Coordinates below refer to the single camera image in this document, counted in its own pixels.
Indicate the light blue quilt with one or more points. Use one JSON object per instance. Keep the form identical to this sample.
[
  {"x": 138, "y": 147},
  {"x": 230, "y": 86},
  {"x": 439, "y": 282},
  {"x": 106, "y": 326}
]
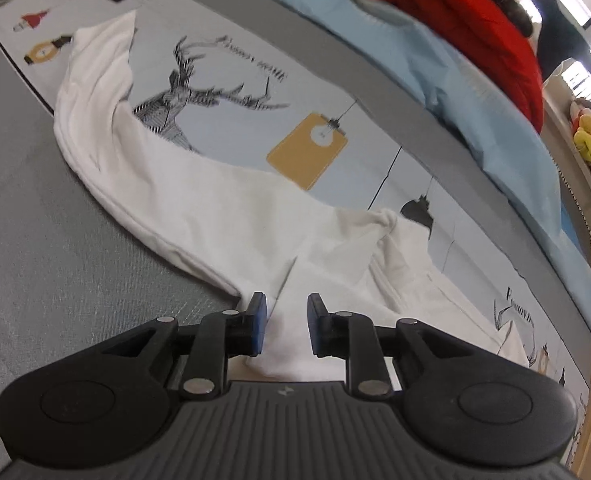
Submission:
[{"x": 455, "y": 90}]

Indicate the white t-shirt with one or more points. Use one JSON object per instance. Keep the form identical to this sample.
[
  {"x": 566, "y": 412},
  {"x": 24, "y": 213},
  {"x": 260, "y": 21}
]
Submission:
[{"x": 185, "y": 200}]

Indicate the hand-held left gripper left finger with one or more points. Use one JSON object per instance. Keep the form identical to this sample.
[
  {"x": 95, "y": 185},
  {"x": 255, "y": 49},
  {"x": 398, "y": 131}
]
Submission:
[{"x": 258, "y": 321}]

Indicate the red blanket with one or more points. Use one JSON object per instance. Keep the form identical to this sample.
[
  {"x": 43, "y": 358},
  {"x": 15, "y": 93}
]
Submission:
[{"x": 455, "y": 15}]

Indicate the dark blue cloth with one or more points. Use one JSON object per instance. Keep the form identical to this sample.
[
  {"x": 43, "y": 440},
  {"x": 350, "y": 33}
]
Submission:
[{"x": 558, "y": 15}]

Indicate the grey printed bed sheet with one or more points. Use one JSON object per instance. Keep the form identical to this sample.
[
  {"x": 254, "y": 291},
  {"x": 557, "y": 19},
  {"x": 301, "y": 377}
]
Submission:
[{"x": 50, "y": 270}]

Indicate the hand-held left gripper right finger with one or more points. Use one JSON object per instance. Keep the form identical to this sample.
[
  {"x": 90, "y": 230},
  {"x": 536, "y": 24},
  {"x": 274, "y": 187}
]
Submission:
[{"x": 315, "y": 327}]

